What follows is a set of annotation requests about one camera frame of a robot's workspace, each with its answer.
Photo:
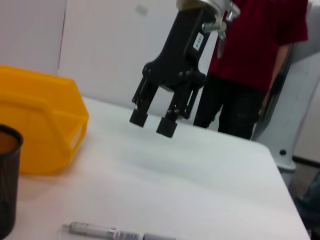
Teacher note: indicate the dark blue cloth object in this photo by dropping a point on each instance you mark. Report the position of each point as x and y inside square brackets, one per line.
[311, 205]

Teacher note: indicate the person in red shirt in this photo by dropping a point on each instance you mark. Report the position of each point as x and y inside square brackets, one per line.
[250, 45]

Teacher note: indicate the person's left forearm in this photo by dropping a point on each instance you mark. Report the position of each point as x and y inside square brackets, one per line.
[280, 62]

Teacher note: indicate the yellow plastic bin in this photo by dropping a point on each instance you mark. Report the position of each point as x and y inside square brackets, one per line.
[42, 120]

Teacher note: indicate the grey robot torso column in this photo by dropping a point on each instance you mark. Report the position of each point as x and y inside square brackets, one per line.
[295, 100]

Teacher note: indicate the black mesh pen holder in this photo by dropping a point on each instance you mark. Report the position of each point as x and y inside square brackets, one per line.
[8, 180]

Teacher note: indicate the grey ballpoint pen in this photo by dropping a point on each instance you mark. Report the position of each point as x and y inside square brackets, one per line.
[100, 230]

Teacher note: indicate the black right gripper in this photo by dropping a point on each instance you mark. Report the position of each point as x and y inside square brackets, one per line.
[175, 62]

